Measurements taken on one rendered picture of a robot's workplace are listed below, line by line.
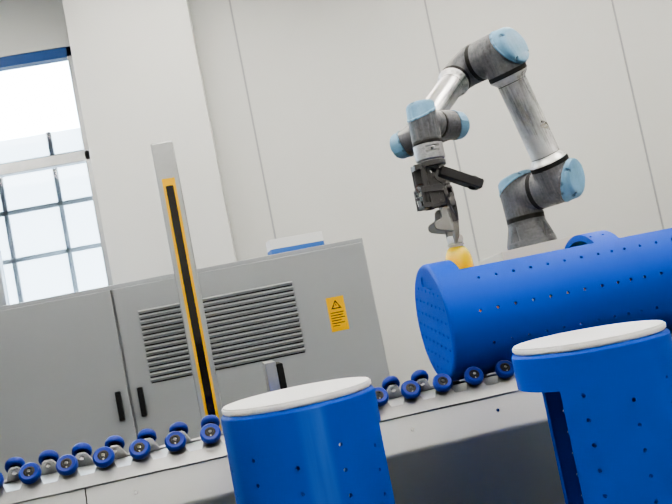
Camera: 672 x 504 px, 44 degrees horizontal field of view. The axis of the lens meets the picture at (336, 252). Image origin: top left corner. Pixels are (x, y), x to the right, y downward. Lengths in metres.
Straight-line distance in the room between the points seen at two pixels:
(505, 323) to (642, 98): 3.67
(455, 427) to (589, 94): 3.67
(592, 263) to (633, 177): 3.32
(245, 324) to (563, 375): 2.18
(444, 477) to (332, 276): 1.74
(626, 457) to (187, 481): 0.88
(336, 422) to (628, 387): 0.49
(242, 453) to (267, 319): 2.05
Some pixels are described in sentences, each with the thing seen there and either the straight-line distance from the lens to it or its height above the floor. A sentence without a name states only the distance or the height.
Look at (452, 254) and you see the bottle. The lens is 2.04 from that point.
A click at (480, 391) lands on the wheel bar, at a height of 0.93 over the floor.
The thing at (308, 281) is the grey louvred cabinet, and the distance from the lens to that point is 3.49.
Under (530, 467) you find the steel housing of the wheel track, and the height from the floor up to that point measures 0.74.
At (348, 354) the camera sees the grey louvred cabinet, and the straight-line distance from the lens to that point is 3.50.
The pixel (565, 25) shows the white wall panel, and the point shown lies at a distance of 5.39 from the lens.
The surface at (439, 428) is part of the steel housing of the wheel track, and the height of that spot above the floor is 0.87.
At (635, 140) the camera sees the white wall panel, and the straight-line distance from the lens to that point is 5.35.
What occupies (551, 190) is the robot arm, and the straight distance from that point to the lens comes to 2.48.
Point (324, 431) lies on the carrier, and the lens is 1.40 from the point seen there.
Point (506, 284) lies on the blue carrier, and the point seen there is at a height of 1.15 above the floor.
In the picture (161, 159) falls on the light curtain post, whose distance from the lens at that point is 2.27.
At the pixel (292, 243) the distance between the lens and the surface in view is 3.66.
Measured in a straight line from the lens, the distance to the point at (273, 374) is 1.87.
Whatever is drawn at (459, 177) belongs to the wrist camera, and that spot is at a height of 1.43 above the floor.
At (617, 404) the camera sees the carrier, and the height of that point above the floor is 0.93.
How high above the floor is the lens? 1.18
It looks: 4 degrees up
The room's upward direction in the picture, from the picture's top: 11 degrees counter-clockwise
